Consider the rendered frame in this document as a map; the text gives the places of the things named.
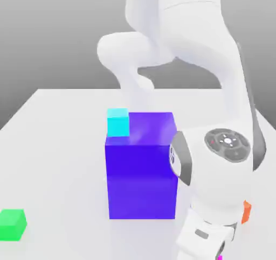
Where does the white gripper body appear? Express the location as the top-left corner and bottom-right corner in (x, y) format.
(175, 236), (225, 260)

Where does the small orange cube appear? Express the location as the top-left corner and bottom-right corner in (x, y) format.
(241, 200), (252, 225)

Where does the small cyan cube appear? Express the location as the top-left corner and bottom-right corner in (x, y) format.
(106, 108), (130, 138)

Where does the small green cube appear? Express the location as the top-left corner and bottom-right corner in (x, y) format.
(0, 208), (28, 242)

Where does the large purple box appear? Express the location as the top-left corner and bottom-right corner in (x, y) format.
(105, 111), (180, 220)

